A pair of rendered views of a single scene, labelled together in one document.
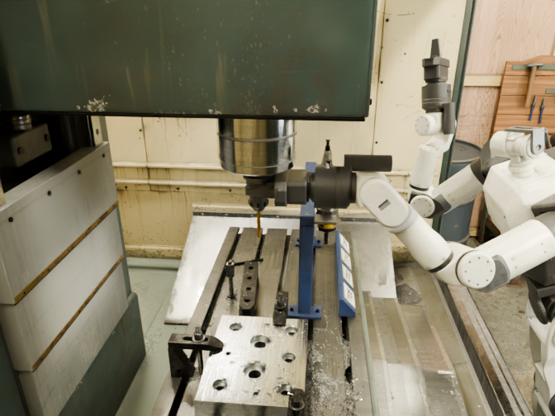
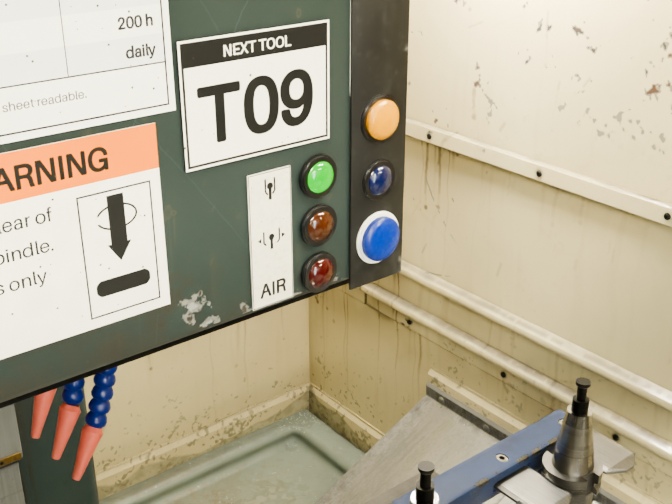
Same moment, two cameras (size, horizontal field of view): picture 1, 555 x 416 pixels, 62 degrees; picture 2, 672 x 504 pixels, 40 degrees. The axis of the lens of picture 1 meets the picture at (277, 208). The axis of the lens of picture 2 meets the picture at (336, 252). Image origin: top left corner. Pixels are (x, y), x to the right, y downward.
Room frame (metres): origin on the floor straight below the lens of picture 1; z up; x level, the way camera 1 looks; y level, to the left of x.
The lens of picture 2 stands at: (0.78, -0.57, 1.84)
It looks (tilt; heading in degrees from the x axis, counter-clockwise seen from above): 25 degrees down; 46
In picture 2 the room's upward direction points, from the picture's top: straight up
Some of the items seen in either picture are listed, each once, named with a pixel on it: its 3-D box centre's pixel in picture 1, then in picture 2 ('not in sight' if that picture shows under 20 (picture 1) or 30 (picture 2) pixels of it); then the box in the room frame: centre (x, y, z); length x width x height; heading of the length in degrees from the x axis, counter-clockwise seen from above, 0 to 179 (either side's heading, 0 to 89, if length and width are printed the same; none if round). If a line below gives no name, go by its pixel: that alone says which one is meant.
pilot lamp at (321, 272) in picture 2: not in sight; (320, 272); (1.13, -0.19, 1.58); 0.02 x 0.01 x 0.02; 175
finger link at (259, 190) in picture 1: (260, 191); not in sight; (0.87, 0.03, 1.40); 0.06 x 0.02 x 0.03; 85
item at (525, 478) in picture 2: not in sight; (537, 494); (1.46, -0.16, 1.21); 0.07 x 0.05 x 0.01; 85
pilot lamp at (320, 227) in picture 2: not in sight; (319, 225); (1.13, -0.19, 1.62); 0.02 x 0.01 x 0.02; 175
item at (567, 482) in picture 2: not in sight; (571, 472); (1.51, -0.17, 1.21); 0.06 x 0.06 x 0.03
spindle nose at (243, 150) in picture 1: (257, 135); not in sight; (0.90, 0.04, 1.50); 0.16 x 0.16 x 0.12
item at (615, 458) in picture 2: not in sight; (603, 453); (1.57, -0.17, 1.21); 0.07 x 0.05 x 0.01; 85
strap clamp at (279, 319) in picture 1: (280, 315); not in sight; (1.02, -0.01, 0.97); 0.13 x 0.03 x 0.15; 175
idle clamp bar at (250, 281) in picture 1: (249, 291); not in sight; (1.20, 0.09, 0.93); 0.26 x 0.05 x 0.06; 0
